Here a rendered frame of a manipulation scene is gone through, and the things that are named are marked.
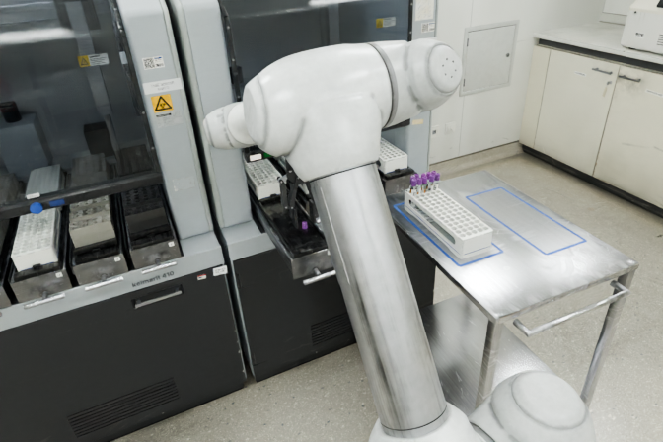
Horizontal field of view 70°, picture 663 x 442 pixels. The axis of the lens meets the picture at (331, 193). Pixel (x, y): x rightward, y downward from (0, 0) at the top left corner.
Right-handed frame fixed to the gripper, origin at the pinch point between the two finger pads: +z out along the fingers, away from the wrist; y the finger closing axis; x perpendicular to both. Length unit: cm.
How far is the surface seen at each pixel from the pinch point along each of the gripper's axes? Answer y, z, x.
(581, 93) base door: -226, 27, -87
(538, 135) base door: -226, 67, -115
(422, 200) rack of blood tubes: -32.4, -3.1, 14.8
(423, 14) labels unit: -56, -48, -22
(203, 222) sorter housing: 26.9, 6.8, -21.8
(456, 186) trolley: -53, 3, 5
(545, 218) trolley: -63, 3, 33
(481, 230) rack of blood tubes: -37, -3, 35
